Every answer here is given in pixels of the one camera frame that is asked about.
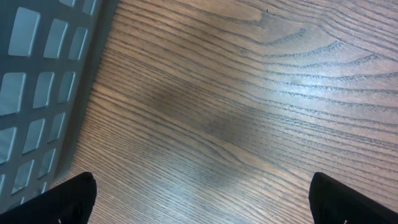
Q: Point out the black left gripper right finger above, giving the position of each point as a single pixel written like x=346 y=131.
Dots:
x=333 y=202

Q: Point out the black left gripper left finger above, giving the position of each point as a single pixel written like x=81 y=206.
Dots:
x=70 y=202

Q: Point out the grey plastic basket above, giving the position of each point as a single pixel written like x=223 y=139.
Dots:
x=50 y=52

